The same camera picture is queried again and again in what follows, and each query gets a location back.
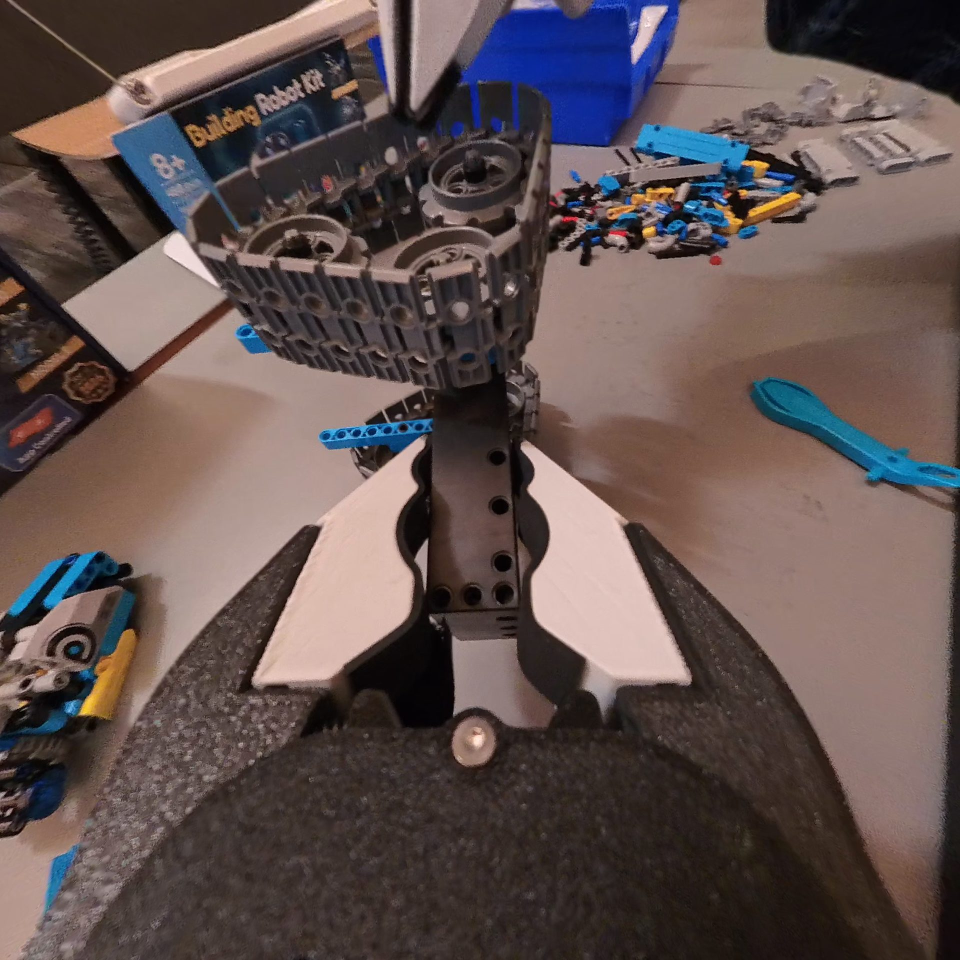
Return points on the blue white toy assembly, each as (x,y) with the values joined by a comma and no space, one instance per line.
(60,660)

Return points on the blue flat plastic piece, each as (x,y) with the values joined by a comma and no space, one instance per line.
(61,877)

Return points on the black divider panel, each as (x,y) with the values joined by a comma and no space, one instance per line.
(112,45)

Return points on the blue grey tracked toy robot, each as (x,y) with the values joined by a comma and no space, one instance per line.
(397,285)

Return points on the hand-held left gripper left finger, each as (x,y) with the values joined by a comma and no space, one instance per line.
(352,592)

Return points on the blue printed booklet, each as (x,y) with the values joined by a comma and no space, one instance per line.
(225,142)

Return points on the grey desk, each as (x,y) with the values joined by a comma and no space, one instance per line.
(712,562)

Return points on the blue plastic bin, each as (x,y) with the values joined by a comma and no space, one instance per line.
(570,67)

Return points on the pile of toy building parts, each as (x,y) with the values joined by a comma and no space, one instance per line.
(712,187)

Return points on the white antenna bracket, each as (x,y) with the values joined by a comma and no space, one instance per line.
(195,64)

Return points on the dark printed toy kit box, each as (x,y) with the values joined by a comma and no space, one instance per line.
(45,375)

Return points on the white folded card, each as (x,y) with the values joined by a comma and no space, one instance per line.
(187,259)

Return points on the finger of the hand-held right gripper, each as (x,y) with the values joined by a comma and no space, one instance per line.
(465,37)
(394,52)

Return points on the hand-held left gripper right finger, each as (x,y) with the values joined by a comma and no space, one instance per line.
(600,592)

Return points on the blue long brick piece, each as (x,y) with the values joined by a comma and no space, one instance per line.
(840,431)

